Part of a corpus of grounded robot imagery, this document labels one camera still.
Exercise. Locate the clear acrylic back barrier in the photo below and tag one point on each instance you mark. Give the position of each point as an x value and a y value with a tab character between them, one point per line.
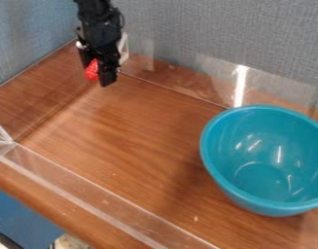
220	82

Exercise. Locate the clear acrylic front barrier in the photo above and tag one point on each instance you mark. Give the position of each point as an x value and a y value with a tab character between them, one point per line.
35	176

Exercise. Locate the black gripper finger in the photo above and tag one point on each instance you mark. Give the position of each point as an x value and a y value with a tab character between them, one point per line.
108	71
88	56

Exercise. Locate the clear acrylic barrier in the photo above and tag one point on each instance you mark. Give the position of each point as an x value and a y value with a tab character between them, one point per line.
35	176
220	82

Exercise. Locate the red strawberry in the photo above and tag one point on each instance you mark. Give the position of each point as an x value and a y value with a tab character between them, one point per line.
92	71

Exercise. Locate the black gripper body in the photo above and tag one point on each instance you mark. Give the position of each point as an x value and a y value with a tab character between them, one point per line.
100	37

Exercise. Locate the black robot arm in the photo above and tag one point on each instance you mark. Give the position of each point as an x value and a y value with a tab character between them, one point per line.
98	10

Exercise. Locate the blue plastic bowl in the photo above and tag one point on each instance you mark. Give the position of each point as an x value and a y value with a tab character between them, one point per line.
260	152

